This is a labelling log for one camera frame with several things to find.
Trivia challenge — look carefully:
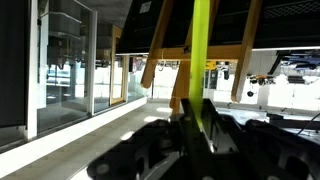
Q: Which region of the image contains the wooden easel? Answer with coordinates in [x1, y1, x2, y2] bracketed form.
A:
[141, 0, 263, 114]

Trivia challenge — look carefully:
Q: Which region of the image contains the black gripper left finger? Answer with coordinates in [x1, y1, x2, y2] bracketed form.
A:
[86, 99, 202, 180]

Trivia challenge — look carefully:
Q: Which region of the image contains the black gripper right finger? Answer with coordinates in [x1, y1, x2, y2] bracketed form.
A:
[202, 99, 320, 180]

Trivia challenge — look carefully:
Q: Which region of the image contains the yellow-green highlighter pen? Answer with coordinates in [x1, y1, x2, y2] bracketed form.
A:
[189, 0, 211, 129]

